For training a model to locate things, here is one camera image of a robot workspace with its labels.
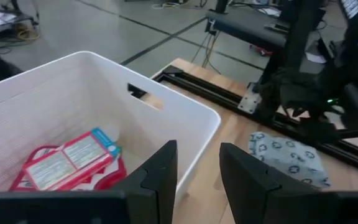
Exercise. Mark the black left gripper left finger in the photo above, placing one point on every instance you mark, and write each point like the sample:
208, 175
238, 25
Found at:
154, 193

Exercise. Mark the black keyboard with coloured keys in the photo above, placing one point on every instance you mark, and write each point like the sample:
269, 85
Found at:
350, 7

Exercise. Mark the black stand beam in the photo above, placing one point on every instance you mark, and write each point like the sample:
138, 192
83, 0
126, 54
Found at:
294, 40

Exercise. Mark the white paper sheet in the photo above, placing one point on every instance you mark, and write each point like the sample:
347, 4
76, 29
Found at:
315, 57

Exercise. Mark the white plastic basket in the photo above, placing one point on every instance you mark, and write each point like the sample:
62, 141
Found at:
57, 99

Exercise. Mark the dark grey desk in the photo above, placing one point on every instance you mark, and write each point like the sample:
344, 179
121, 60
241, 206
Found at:
247, 28

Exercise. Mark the grey cart with papers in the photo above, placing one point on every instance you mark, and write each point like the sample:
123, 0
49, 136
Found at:
2, 18

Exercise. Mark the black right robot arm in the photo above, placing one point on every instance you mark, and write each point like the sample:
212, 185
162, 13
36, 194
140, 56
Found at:
294, 90

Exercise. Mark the grey patterned soft pouch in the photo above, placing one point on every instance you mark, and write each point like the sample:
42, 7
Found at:
287, 158

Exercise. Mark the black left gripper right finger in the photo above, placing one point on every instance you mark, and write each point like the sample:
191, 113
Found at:
259, 199

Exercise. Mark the red blue bandage box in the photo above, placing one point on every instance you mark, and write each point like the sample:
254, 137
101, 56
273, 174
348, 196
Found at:
70, 158

